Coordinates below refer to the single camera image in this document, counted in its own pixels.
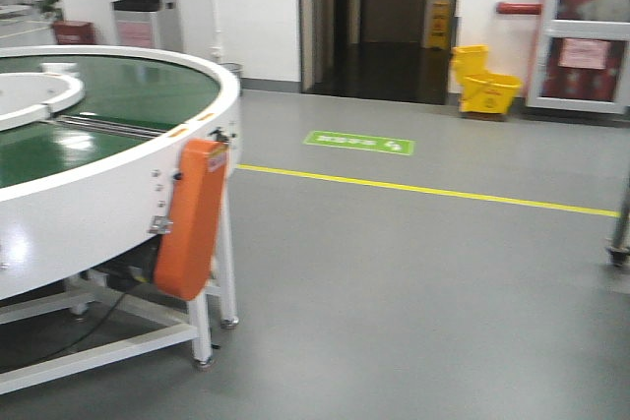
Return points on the red fire extinguisher box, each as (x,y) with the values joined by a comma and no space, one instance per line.
(74,32)

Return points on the green conveyor belt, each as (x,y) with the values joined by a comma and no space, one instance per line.
(131,91)

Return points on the green floor sign sticker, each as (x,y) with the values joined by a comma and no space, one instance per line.
(349,141)

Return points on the steel conveyor seam rollers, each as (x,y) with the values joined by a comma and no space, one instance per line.
(107,127)

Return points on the orange motor guard cover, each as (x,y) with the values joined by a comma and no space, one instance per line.
(184,256)

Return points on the round white conveyor frame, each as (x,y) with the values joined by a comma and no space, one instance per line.
(92,233)

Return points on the yellow wet floor sign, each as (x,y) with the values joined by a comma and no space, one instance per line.
(439,25)

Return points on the yellow mop bucket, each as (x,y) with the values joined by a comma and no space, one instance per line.
(483,92)

